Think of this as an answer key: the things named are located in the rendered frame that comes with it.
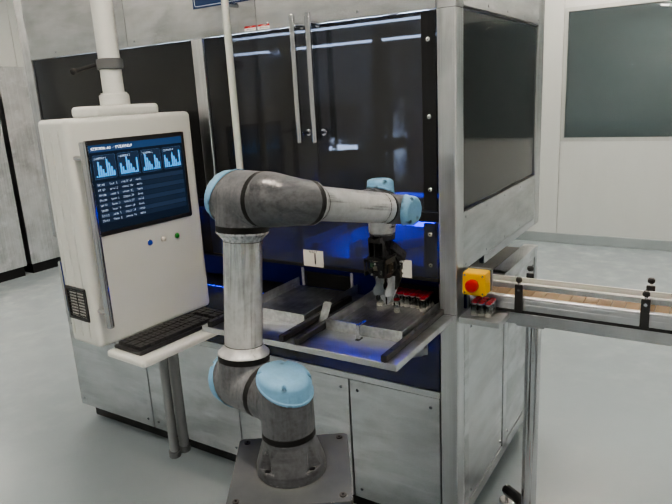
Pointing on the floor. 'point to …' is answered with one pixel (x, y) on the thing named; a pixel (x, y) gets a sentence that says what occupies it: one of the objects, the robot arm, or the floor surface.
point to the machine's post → (451, 242)
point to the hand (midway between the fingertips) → (388, 299)
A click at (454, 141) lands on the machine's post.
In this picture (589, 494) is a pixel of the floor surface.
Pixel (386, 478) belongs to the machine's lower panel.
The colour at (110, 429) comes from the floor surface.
